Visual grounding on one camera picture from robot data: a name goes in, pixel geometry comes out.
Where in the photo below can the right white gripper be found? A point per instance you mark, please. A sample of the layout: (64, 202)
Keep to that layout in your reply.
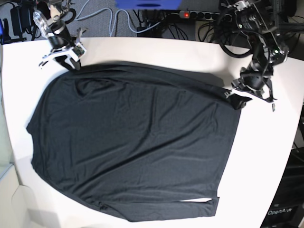
(69, 55)

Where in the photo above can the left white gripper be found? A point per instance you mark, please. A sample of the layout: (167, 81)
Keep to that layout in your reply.
(252, 82)

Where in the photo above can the black long-sleeve T-shirt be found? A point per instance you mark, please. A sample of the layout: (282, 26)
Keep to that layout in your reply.
(133, 142)

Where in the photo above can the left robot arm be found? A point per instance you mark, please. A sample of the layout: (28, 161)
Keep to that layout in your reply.
(267, 46)

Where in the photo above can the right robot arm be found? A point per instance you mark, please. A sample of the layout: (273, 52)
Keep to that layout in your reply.
(51, 18)

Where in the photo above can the black power adapter brick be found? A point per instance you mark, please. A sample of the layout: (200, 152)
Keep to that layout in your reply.
(20, 19)

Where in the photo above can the blue plastic box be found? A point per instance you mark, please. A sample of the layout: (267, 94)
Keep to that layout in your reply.
(148, 4)

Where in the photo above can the black OpenArm equipment case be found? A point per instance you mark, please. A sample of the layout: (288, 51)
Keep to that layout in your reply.
(287, 208)

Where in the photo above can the black power strip red switch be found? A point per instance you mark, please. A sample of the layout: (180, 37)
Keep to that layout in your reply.
(198, 15)

